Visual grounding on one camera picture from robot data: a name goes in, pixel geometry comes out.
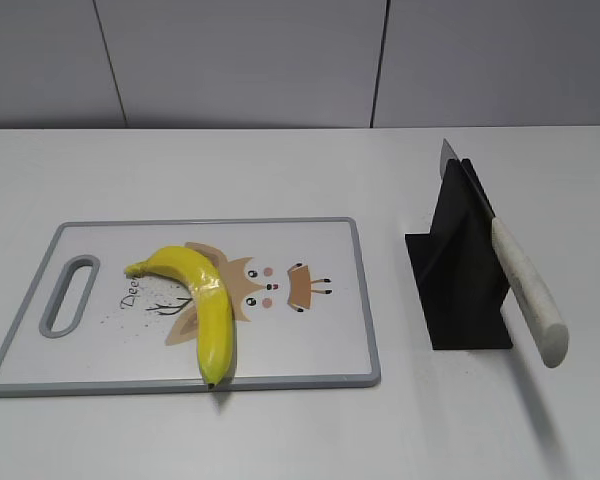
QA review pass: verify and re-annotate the white grey-rimmed cutting board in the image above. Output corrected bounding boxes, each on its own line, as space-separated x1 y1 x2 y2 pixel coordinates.
0 217 380 397

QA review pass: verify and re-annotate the yellow plastic banana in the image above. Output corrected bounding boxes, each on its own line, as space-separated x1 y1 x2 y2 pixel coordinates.
124 246 234 389

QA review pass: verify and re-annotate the white-handled kitchen knife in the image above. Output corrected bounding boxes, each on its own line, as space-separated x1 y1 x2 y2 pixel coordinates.
463 162 569 368

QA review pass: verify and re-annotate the black knife stand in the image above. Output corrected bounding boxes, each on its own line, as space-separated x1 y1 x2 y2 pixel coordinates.
405 159 512 350

